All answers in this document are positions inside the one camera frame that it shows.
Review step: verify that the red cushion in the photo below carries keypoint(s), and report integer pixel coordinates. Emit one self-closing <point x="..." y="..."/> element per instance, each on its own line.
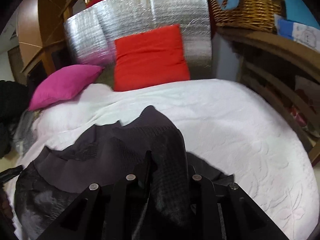
<point x="150" y="58"/>

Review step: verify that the silver foil insulation board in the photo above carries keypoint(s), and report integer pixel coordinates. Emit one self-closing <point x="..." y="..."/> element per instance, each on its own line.
<point x="91" y="33"/>

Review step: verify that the wooden side table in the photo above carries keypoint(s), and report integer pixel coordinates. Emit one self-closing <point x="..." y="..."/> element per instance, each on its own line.
<point x="286" y="75"/>

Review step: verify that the teal cardboard box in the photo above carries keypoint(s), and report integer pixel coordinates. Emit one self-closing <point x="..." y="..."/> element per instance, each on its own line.
<point x="297" y="11"/>

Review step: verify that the magenta pillow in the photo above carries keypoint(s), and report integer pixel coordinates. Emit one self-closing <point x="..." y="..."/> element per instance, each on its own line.
<point x="63" y="85"/>

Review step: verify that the pile of black coats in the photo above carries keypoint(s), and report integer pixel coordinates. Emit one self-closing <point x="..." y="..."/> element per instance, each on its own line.
<point x="14" y="101"/>

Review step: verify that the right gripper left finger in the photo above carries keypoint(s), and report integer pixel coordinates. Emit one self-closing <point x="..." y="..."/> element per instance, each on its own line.
<point x="106" y="212"/>

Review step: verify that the brown wooden pillar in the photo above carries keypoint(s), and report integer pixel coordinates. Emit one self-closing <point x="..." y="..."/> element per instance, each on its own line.
<point x="40" y="33"/>

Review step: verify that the white bed blanket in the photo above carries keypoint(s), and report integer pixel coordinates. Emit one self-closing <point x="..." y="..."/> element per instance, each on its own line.
<point x="222" y="122"/>

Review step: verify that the wicker basket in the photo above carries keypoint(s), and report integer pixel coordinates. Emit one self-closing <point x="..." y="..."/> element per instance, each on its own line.
<point x="249" y="14"/>

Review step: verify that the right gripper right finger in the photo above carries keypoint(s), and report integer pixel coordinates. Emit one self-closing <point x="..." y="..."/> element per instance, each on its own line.
<point x="224" y="210"/>

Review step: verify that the grey folded garment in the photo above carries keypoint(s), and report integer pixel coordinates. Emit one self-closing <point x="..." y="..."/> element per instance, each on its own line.
<point x="24" y="136"/>

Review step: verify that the black quilted jacket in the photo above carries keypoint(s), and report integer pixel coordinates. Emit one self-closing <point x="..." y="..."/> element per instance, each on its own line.
<point x="104" y="155"/>

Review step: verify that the blue white tissue pack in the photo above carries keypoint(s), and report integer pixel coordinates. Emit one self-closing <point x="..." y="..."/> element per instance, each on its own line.
<point x="300" y="33"/>

